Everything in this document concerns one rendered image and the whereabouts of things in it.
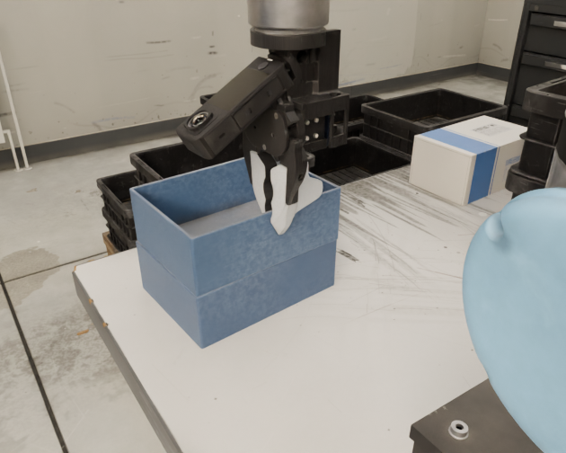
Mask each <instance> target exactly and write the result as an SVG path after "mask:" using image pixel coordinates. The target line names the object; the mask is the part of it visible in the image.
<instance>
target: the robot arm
mask: <svg viewBox="0 0 566 453"><path fill-rule="evenodd" d="M247 5H248V23H249V24H250V25H251V26H252V28H251V29H250V37H251V45H252V46H254V47H257V48H261V49H268V50H269V54H268V58H262V57H257V58H256V59H254V60H253V62H252V63H251V64H250V65H248V66H247V67H246V68H245V69H244V70H243V71H241V72H240V73H239V74H238V75H237V76H236V77H234V78H233V79H232V80H231V81H230V82H229V83H227V84H226V85H225V86H224V87H223V88H222V89H220V90H219V91H218V92H217V93H216V94H215V95H213V96H212V97H211V98H210V99H209V100H208V101H207V102H205V103H204V104H203V105H202V106H201V107H200V108H198V109H197V110H196V111H195V112H194V113H192V114H191V115H190V116H189V117H188V118H187V119H186V120H185V121H184V122H183V123H182V124H181V125H180V126H178V127H177V128H176V132H177V135H178V136H179V138H180V139H181V141H182V142H183V144H184V145H185V146H186V147H187V148H188V149H189V150H190V151H191V152H193V153H195V154H197V155H199V156H201V157H203V158H205V159H213V158H214V157H215V156H216V155H217V154H218V153H219V152H220V151H222V150H223V149H224V148H225V147H226V146H227V145H228V144H229V143H230V142H232V141H233V140H234V139H235V138H236V137H237V136H238V135H239V134H240V133H242V132H243V155H244V160H245V163H246V167H247V171H248V174H249V178H250V183H251V184H252V187H253V190H254V194H255V197H256V200H257V201H258V204H259V206H260V209H261V212H262V213H264V212H267V211H270V210H272V215H271V219H270V223H271V224H272V225H273V226H274V228H275V230H276V231H277V233H278V234H279V235H282V234H284V233H285V232H286V231H287V229H288V228H289V226H290V224H291V222H292V220H293V217H294V216H295V214H296V213H297V212H298V211H299V210H300V209H302V208H304V207H305V206H307V205H308V204H310V203H312V202H313V201H315V200H317V199H318V198H319V197H320V196H321V194H322V192H323V183H322V181H321V180H318V179H315V178H312V177H309V175H308V162H307V155H306V151H310V152H314V151H317V150H321V149H324V148H327V146H328V145H329V148H333V147H338V146H341V145H345V144H347V136H348V121H349V94H348V93H343V92H340V91H339V89H338V87H339V68H340V31H341V30H340V29H329V30H326V29H325V28H324V26H326V25H327V24H328V23H329V13H330V0H247ZM341 110H344V121H343V134H339V135H336V136H334V134H337V125H336V124H334V112H335V111H341ZM462 291H463V303H464V315H465V319H466V323H467V327H468V331H469V334H470V337H471V340H472V343H473V347H474V349H475V352H476V354H477V357H478V359H479V361H480V362H481V364H482V365H483V367H484V369H485V371H486V373H487V375H488V378H489V380H490V383H491V385H492V387H493V389H494V391H495V392H496V394H497V396H498V397H499V399H500V401H501V402H502V403H503V404H504V406H505V407H506V409H507V410H508V412H509V413H510V415H511V416H512V417H513V419H514V420H515V421H516V422H517V424H518V425H519V426H520V428H521V429H522V430H523V431H524V432H525V434H526V435H527V436H528V437H529V438H530V439H531V440H532V441H533V442H534V444H535V445H536V446H537V447H538V448H539V449H541V450H542V451H543V453H566V111H565V114H564V118H563V122H562V128H561V132H560V136H559V138H558V142H557V144H556V147H555V150H554V154H553V160H552V164H551V168H550V172H549V174H548V178H547V182H546V185H545V188H544V189H539V190H534V191H528V192H526V193H523V194H520V195H519V196H517V197H516V198H514V199H513V200H511V201H510V202H508V203H507V204H506V205H505V206H504V208H503V209H502V210H501V211H500V212H497V213H495V214H492V215H490V216H489V217H488V218H487V219H486V220H485V221H484V222H483V223H482V224H481V226H480V227H479V228H478V230H477V231H476V233H475V235H474V236H473V239H472V241H471V243H470V245H469V247H468V250H467V253H466V256H465V260H464V270H463V280H462Z"/></svg>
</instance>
